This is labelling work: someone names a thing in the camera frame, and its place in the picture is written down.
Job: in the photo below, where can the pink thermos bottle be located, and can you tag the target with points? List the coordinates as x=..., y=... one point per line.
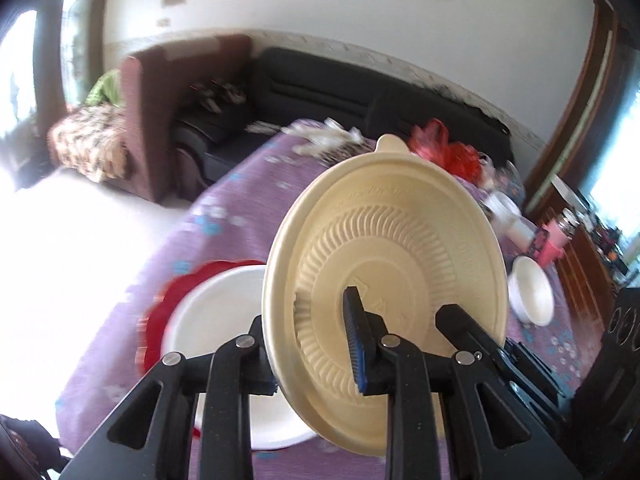
x=552, y=242

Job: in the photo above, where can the red plastic bag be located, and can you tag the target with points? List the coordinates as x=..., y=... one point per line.
x=440, y=150

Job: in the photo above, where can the purple floral tablecloth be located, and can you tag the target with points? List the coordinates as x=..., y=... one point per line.
x=225, y=220

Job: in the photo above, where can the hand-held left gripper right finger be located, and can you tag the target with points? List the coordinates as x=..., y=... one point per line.
x=356, y=355

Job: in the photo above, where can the red scalloped plate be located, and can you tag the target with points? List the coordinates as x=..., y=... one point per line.
x=160, y=310

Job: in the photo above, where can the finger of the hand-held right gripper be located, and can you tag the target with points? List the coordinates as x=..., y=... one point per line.
x=457, y=322

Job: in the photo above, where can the crumpled white plastic bag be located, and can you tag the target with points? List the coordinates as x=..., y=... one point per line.
x=325, y=135

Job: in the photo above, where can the white plastic container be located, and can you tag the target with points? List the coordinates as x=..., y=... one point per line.
x=502, y=207

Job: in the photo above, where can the dark window frame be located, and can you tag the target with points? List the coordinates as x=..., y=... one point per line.
x=47, y=35

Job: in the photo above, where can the black sofa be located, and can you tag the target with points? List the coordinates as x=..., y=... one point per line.
x=310, y=85

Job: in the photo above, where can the brown armchair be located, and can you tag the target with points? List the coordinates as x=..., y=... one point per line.
x=150, y=125

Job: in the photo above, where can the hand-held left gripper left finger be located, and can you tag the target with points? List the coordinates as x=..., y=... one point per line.
x=255, y=360

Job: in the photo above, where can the green cloth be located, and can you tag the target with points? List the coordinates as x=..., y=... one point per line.
x=107, y=87

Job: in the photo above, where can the wooden door frame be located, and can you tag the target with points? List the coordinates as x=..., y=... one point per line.
x=595, y=85

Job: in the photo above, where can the black bag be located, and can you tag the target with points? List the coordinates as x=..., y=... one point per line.
x=475, y=110

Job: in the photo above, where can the wooden slatted partition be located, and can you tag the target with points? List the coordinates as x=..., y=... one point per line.
x=585, y=270

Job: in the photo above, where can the large white bowl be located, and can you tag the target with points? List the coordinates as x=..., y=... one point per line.
x=220, y=320
x=532, y=292

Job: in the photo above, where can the dark striped cloth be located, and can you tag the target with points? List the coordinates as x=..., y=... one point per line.
x=217, y=95

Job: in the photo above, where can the brown patterned blanket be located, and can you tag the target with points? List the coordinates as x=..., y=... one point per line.
x=85, y=140

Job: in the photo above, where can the cream plastic plate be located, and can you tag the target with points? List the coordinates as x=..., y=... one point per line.
x=400, y=240

